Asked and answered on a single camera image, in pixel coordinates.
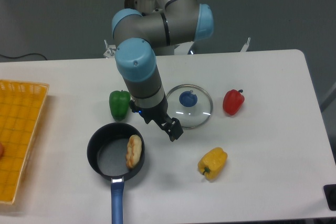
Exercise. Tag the black object at table edge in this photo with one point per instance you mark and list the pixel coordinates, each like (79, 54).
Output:
(330, 195)

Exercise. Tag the glass pot lid blue knob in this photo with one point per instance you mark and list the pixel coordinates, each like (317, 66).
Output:
(190, 104)

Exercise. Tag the red toy bell pepper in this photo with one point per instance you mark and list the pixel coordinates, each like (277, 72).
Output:
(233, 100)

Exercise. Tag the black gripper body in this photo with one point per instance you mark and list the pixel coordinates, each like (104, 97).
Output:
(156, 113)

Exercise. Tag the yellow plastic basket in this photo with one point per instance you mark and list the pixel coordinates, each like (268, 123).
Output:
(21, 107)

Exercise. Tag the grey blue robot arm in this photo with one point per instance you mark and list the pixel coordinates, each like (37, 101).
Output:
(143, 27)

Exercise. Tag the green toy bell pepper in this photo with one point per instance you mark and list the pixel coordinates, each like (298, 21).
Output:
(119, 104)

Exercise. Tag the black saucepan blue handle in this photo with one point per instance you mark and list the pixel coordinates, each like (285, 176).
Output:
(106, 153)

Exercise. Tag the toy bread pastry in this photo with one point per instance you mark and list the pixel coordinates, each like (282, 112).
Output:
(134, 149)

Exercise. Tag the yellow toy bell pepper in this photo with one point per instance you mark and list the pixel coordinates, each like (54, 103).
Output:
(212, 163)

